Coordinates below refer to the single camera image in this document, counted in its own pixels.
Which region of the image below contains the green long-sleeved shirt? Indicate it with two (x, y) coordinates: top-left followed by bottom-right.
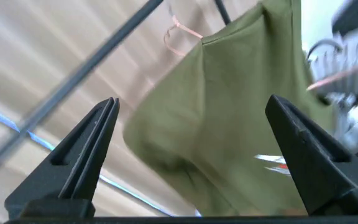
(122, 0), (335, 218)

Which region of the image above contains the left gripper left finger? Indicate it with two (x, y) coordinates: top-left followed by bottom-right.
(4, 96), (121, 219)

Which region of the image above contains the black clothes rack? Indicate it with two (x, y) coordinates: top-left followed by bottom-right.
(0, 0), (232, 187)

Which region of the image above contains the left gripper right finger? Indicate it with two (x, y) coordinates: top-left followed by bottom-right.
(264, 93), (358, 216)

